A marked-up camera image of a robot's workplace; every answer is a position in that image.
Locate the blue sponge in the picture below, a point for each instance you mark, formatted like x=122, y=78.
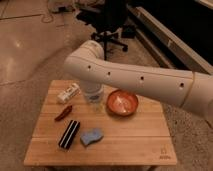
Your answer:
x=91, y=136

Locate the black office chair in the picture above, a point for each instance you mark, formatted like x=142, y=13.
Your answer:
x=106, y=18

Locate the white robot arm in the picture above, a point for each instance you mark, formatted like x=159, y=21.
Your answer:
x=188, y=90

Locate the black box on floor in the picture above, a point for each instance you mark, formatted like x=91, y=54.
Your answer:
x=128, y=31

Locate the wooden table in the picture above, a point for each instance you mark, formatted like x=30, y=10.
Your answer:
x=142, y=138

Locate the orange ceramic bowl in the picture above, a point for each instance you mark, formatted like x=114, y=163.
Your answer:
x=122, y=103

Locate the black striped eraser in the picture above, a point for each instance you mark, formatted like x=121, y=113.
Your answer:
x=69, y=134

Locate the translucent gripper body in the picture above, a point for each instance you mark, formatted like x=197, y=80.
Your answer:
x=95, y=99

